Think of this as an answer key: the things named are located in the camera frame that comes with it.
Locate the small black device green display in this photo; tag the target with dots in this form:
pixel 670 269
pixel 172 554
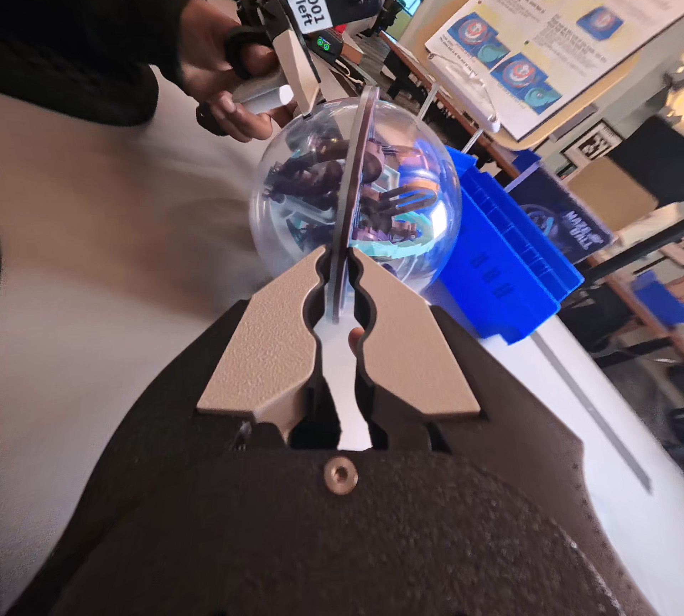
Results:
pixel 324 43

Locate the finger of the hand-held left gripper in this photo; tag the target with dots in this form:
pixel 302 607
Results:
pixel 294 66

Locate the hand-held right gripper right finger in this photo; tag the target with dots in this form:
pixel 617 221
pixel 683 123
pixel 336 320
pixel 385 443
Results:
pixel 422 360

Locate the white stand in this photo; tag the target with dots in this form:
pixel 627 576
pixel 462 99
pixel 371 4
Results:
pixel 460 93

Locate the person's left hand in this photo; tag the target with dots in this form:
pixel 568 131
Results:
pixel 230 71

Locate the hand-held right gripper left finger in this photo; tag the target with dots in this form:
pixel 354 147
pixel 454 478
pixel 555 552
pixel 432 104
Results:
pixel 262 360

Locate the blue plastic bin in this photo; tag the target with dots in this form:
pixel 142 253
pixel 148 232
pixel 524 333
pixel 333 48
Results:
pixel 502 253

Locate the light wooden board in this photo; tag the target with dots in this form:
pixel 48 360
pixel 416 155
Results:
pixel 566 18

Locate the dark blue box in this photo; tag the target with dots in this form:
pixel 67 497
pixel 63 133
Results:
pixel 566 215

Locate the person's left forearm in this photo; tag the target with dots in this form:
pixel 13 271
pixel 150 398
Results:
pixel 86 18

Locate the clear plastic maze ball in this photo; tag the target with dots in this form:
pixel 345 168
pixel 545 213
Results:
pixel 395 189

